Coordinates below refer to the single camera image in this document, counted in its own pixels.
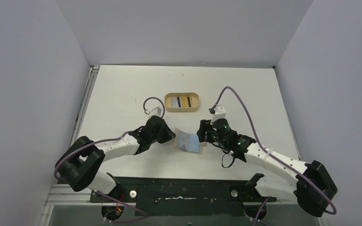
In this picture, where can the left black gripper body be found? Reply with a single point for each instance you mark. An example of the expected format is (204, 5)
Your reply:
(161, 129)

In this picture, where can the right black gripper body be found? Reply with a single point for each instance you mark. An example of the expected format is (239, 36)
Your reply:
(205, 130)

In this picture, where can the beige leather card holder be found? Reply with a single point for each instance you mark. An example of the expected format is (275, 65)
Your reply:
(176, 131)

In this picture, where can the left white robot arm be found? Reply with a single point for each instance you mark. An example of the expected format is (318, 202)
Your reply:
(80, 165)

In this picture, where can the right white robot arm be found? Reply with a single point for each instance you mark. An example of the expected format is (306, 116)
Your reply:
(309, 184)

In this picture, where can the yellow striped card in tray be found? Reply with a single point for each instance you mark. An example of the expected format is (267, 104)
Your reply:
(186, 102)

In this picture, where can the white striped card in tray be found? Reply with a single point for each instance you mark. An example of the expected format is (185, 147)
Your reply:
(176, 102)

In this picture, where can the oval wooden tray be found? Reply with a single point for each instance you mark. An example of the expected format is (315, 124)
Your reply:
(194, 97)

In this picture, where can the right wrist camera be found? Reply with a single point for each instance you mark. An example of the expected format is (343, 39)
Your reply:
(217, 112)

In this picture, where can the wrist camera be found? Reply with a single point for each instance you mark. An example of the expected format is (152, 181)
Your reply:
(157, 111)
(217, 112)

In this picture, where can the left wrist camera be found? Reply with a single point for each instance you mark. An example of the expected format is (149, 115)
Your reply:
(157, 111)

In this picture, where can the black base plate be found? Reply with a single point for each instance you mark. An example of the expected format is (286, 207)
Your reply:
(225, 196)

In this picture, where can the left side aluminium rail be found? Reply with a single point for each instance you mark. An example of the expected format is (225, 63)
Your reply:
(94, 70)

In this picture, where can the aluminium frame rail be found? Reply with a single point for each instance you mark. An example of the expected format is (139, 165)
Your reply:
(63, 195)

